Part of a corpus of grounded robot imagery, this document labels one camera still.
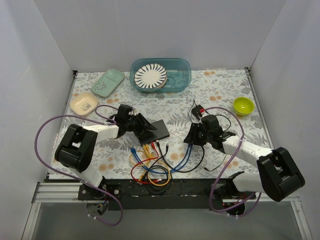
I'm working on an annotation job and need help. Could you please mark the black network switch box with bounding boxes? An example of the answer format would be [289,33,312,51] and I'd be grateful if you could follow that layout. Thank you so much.
[138,119,170,145]

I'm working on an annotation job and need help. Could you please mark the teal plastic basin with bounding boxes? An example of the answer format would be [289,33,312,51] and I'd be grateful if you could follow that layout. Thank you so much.
[129,58,192,93]

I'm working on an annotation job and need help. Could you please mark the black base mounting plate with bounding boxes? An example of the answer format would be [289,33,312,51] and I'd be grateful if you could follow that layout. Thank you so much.
[77,178,252,211]

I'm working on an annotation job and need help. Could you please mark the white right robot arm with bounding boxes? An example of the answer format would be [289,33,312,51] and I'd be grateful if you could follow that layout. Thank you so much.
[184,115,305,202]

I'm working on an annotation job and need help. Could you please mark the blue ethernet cable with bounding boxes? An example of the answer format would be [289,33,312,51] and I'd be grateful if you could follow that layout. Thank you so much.
[144,142,195,176]
[128,146,171,183]

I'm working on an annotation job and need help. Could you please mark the thin black power cord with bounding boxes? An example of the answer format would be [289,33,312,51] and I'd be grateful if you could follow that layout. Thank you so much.
[187,98,233,172]

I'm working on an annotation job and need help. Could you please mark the aluminium frame rail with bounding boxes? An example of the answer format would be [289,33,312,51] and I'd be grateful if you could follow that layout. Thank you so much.
[31,181,301,203]

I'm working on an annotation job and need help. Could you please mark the lime green bowl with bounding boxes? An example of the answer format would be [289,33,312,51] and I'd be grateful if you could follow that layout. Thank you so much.
[233,97,255,116]

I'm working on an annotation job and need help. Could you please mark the red ethernet cable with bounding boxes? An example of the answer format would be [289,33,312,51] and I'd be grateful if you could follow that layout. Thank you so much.
[129,141,162,185]

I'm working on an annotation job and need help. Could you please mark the floral table mat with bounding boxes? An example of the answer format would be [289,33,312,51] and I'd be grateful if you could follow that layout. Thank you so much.
[66,69,271,180]

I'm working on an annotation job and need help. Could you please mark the beige square panda dish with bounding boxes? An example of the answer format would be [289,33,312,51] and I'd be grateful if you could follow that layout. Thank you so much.
[69,92,99,116]

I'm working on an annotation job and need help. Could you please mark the black power adapter brick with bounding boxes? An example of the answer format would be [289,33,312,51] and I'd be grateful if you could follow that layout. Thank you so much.
[191,104,205,120]

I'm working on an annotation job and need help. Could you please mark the yellow ethernet cable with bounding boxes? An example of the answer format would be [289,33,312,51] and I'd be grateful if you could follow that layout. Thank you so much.
[128,144,173,188]

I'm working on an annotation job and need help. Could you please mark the green rectangular ceramic dish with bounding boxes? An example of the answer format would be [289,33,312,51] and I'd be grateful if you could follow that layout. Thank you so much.
[91,69,125,98]

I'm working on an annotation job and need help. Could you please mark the blue striped white plate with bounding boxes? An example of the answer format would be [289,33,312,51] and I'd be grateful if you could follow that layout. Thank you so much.
[133,63,168,90]

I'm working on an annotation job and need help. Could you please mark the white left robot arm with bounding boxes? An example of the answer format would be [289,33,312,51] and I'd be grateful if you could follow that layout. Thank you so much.
[54,104,157,188]

